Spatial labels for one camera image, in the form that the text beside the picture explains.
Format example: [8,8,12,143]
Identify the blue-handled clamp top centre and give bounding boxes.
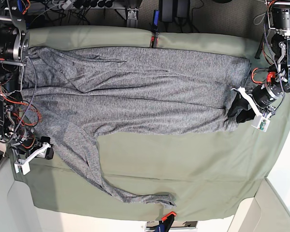
[150,10,159,48]

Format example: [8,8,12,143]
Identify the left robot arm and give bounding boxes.
[227,0,290,130]

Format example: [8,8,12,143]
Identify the grey heathered T-shirt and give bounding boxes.
[22,47,251,208]

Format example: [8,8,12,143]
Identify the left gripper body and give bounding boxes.
[252,84,284,114]

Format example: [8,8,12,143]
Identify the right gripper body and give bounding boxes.
[11,129,40,157]

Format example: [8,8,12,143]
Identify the grey metal mount bracket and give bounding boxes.
[126,8,139,28]

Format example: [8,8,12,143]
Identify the white power strip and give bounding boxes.
[51,0,73,10]

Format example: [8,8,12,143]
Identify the orange clamp near edge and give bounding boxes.
[154,211,176,232]

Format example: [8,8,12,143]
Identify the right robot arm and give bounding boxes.
[0,0,54,160]

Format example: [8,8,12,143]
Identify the green table cloth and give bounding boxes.
[14,26,290,220]

